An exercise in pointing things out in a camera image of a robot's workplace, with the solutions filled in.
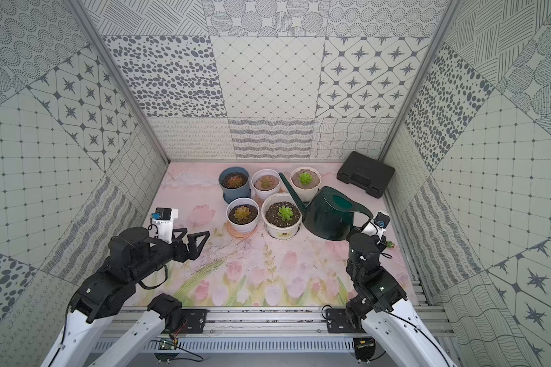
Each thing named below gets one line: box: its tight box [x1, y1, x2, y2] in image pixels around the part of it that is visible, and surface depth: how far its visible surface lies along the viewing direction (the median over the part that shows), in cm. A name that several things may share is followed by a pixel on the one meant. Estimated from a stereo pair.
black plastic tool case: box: [335, 151, 395, 199], surface depth 112 cm
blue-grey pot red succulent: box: [218, 165, 252, 205], surface depth 103 cm
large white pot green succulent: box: [260, 192, 304, 241], surface depth 90 cm
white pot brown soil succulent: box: [290, 166, 323, 202], surface depth 100 cm
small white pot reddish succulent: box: [250, 168, 281, 201], surface depth 102 cm
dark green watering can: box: [278, 172, 375, 241], surface depth 72 cm
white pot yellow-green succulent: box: [225, 197, 261, 234], surface depth 91 cm
